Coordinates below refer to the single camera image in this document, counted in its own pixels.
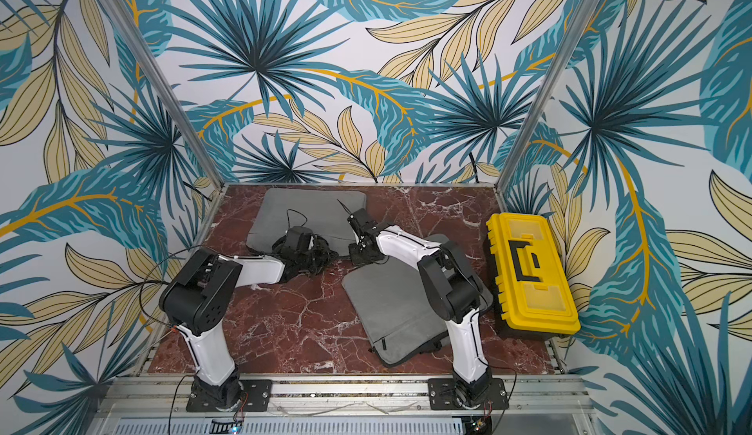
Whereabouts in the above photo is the aluminium corner post right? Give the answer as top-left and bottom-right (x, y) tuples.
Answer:
(495, 0), (599, 202)

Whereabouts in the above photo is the aluminium corner post left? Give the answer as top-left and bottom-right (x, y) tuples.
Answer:
(98, 0), (225, 190)

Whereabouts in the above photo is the aluminium corner post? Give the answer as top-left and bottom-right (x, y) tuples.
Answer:
(98, 0), (225, 190)
(495, 0), (599, 202)

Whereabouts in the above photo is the grey zippered laptop bag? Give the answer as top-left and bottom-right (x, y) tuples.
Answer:
(246, 188), (367, 257)

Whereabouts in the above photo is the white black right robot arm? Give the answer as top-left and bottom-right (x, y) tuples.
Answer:
(348, 209), (493, 407)

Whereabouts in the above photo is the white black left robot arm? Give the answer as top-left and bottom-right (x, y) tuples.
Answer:
(159, 227), (339, 389)

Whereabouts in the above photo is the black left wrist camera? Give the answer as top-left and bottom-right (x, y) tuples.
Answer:
(272, 225), (313, 262)

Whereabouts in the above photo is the aluminium front rail frame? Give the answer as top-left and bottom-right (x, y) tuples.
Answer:
(86, 374), (605, 434)

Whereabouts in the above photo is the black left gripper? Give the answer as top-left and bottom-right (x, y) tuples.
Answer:
(298, 238), (339, 276)

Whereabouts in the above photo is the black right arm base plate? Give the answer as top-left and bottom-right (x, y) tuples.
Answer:
(427, 378), (509, 411)

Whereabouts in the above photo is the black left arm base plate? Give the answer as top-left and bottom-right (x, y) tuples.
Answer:
(186, 377), (272, 413)

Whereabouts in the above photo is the yellow black toolbox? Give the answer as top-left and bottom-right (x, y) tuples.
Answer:
(487, 213), (581, 341)

